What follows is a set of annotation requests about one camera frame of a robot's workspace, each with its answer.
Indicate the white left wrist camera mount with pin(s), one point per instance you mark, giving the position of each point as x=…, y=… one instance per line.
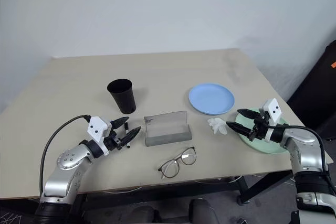
x=97, y=127

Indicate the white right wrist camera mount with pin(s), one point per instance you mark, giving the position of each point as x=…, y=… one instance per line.
x=273, y=111

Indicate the grey translucent glasses case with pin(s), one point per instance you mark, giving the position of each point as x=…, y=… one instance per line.
x=168, y=138

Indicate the thin-framed eyeglasses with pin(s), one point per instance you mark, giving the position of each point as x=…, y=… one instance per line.
x=169, y=169

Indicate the light blue plate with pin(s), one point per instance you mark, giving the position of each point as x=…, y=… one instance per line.
x=211, y=98

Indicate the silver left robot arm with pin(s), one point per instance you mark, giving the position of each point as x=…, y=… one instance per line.
x=68, y=161

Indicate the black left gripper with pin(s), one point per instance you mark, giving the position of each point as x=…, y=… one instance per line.
x=114, y=142

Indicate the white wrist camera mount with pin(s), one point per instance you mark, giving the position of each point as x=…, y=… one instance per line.
x=97, y=127
x=273, y=111

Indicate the dark grey rounded object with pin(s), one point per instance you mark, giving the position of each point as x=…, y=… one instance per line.
x=147, y=215
x=203, y=212

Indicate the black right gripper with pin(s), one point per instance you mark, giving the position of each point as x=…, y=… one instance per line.
x=258, y=130

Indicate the black plastic cup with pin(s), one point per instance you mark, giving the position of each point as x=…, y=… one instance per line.
x=126, y=100

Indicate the light green plate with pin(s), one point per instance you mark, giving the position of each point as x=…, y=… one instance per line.
x=270, y=147

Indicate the crumpled white tissue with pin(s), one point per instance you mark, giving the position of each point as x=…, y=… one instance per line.
x=216, y=126

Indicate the black and white pen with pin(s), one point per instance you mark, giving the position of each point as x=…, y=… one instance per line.
x=126, y=127

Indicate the black metal table frame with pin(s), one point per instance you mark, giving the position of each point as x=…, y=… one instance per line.
x=183, y=190

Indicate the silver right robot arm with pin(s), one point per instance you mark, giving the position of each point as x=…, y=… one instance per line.
x=302, y=145

